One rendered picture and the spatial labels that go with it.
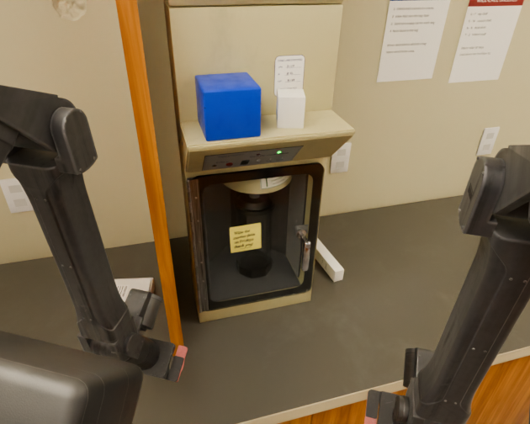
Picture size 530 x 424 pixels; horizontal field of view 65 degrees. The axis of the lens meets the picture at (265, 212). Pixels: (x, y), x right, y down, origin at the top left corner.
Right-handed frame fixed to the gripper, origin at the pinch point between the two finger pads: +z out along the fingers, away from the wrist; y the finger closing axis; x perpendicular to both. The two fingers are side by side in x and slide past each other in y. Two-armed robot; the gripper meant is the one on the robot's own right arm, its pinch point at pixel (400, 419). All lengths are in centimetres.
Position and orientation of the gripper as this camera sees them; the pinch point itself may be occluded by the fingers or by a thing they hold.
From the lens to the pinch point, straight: 92.5
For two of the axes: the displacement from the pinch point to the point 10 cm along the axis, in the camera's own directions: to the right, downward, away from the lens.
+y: -9.7, -1.5, 2.0
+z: 1.1, 4.6, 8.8
